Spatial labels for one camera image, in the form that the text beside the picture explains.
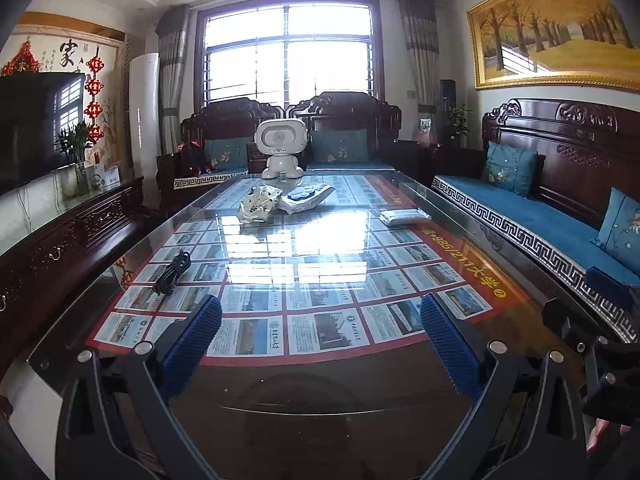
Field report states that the person's right hand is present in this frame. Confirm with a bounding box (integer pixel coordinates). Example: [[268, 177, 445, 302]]
[[587, 418, 632, 455]]

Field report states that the blue embroidered cushion near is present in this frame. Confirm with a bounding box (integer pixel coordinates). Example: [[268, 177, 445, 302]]
[[591, 188, 640, 274]]

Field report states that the blue embroidered cushion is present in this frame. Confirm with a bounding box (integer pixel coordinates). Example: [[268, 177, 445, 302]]
[[591, 188, 640, 274], [482, 142, 538, 196]]

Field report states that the dark carved wooden coffee table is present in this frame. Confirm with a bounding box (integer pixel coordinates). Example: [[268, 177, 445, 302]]
[[28, 172, 564, 479]]

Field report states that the long carved wooden sofa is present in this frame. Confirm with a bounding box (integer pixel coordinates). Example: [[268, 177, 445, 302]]
[[430, 99, 639, 344]]

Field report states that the blue embroidered cushion far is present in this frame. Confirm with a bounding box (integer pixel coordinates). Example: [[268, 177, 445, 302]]
[[482, 142, 538, 196]]

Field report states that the white crumpled printed wrapper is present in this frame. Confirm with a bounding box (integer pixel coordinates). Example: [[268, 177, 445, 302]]
[[236, 185, 282, 224]]

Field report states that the dark wooden TV cabinet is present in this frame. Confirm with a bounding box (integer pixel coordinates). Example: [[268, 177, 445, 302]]
[[1, 177, 144, 373]]

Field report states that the white blue printed package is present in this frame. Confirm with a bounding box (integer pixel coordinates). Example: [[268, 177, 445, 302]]
[[277, 183, 334, 214]]

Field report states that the green potted plant in vase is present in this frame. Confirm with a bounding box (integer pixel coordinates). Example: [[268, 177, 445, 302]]
[[58, 120, 96, 196]]

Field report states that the teal armchair cushion left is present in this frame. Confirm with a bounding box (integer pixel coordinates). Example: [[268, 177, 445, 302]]
[[204, 136, 253, 171]]

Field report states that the teal armchair cushion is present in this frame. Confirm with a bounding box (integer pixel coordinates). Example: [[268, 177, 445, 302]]
[[311, 129, 370, 165], [204, 136, 253, 171]]

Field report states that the left carved wooden armchair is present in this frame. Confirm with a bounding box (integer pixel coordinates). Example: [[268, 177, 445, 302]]
[[156, 98, 284, 216]]

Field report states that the carved wooden armchair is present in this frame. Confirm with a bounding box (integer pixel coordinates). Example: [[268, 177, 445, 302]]
[[285, 91, 401, 171], [156, 98, 284, 216]]

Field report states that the corner potted green plant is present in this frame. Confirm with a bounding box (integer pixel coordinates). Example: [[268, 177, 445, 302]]
[[445, 103, 471, 148]]

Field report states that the white toy robot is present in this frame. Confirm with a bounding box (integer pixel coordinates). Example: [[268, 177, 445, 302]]
[[254, 118, 308, 180]]

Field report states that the teal armchair cushion right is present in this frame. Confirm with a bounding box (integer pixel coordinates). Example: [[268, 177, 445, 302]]
[[311, 129, 370, 165]]

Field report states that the black tower speaker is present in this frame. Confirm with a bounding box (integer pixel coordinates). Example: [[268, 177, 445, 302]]
[[438, 79, 457, 145]]

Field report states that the red Chinese knot decoration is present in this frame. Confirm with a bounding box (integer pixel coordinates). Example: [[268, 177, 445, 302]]
[[84, 48, 104, 144]]

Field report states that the right carved wooden armchair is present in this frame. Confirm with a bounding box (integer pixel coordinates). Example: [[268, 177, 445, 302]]
[[285, 91, 401, 171]]

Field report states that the gold framed tree painting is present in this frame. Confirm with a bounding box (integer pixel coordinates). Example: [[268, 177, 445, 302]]
[[466, 0, 639, 92]]

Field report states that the white standing air conditioner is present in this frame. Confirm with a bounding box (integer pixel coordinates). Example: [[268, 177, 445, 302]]
[[129, 53, 160, 209]]

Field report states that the black flat television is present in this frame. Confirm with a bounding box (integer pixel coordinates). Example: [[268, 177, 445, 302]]
[[1, 72, 85, 194]]

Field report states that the left window curtain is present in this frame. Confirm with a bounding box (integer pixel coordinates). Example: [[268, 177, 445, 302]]
[[155, 6, 190, 155]]

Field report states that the window curtain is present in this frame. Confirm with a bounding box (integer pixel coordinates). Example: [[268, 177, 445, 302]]
[[155, 6, 190, 155], [399, 0, 439, 115]]

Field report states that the right window curtain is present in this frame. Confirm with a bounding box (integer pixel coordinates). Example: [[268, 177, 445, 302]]
[[399, 0, 439, 115]]

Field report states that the black coiled cable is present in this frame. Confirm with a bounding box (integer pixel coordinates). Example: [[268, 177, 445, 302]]
[[150, 250, 193, 297]]

